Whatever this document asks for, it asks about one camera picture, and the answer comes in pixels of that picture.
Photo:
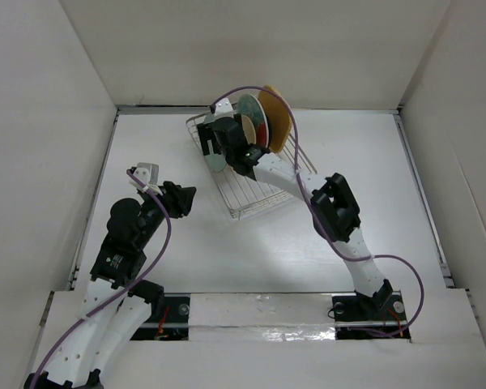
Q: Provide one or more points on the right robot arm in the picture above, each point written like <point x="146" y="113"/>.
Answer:
<point x="333" y="207"/>

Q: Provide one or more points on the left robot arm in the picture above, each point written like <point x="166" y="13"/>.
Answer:
<point x="118" y="298"/>

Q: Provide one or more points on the red and teal plate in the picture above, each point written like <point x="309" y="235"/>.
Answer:
<point x="250" y="106"/>

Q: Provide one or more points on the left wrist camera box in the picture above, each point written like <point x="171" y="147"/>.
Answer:
<point x="144" y="174"/>

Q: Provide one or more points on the metal base rail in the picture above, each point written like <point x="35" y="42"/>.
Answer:
<point x="272" y="317"/>

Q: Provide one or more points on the cream bowl with black marks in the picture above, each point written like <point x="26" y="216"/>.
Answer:
<point x="248" y="129"/>

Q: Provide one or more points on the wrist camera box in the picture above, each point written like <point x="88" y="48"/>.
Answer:
<point x="222" y="108"/>
<point x="144" y="174"/>

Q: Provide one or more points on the silver wire dish rack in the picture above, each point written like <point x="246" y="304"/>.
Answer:
<point x="241" y="195"/>

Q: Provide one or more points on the orange woven square plate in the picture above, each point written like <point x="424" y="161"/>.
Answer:
<point x="277" y="112"/>

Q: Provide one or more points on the teal flower plate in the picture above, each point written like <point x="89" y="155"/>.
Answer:
<point x="215" y="159"/>

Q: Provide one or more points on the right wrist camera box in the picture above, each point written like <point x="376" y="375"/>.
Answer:
<point x="222" y="108"/>

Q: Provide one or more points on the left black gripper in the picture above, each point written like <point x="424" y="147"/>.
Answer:
<point x="176" y="198"/>

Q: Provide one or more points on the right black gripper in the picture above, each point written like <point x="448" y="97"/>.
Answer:
<point x="206" y="132"/>

